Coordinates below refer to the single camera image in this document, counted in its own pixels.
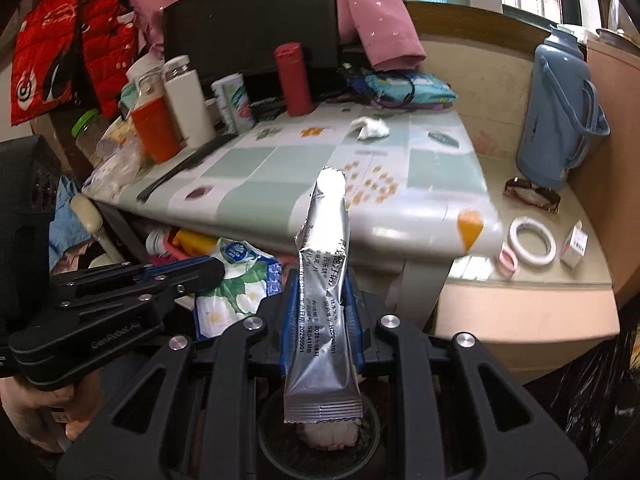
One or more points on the orange bottle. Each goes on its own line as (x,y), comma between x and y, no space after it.
(154,125)

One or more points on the white tape roll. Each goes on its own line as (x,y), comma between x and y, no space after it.
(532,240)

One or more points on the person's left hand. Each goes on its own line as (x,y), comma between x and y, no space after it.
(35,410)

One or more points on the red thermos bottle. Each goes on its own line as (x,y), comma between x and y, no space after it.
(293,80)

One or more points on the crumpled white tissue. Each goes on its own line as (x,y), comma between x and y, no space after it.
(371,128)

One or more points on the pink tape roll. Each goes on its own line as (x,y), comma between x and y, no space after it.
(508,260)

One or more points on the light blue thermos jug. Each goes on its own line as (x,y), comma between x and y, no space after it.
(555,110)

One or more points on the black bowl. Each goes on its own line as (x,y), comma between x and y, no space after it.
(272,435)

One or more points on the white thermos bottle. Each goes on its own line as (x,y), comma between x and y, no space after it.
(187,105)

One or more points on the black monitor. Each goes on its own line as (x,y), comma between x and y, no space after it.
(240,25)

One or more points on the green lid glass jar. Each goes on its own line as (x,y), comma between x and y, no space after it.
(90,135)

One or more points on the small white pink box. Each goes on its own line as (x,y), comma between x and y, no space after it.
(575,245)

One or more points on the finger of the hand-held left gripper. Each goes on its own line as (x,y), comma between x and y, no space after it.
(190,282)
(165,269)

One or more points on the beige wooden desk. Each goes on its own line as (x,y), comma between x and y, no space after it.
(525,305)

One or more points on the silver foil sachet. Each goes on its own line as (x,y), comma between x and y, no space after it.
(322,280)

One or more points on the black plastic bag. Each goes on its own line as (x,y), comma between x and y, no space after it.
(595,400)

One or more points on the yellow bottle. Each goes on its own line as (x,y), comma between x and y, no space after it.
(197,243)

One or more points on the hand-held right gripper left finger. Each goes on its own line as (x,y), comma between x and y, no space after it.
(291,320)

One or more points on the brown sunglasses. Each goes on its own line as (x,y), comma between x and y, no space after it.
(531,193)

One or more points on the black comb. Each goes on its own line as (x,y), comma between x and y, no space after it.
(185,166)

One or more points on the red padded jacket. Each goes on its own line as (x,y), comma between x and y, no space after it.
(65,45)

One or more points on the floral tissue pack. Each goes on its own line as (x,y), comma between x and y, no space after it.
(235,285)

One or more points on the green white wipes canister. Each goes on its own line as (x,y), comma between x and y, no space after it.
(234,100)

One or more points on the patterned cloth table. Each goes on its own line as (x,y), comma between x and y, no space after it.
(310,180)

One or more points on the clear plastic bag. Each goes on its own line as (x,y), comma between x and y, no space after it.
(117,160)

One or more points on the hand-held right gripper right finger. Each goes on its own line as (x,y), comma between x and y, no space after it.
(361,320)

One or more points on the blue wet wipes pack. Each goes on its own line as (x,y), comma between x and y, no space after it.
(410,89)

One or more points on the pink cloth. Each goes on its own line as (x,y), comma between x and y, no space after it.
(380,25)

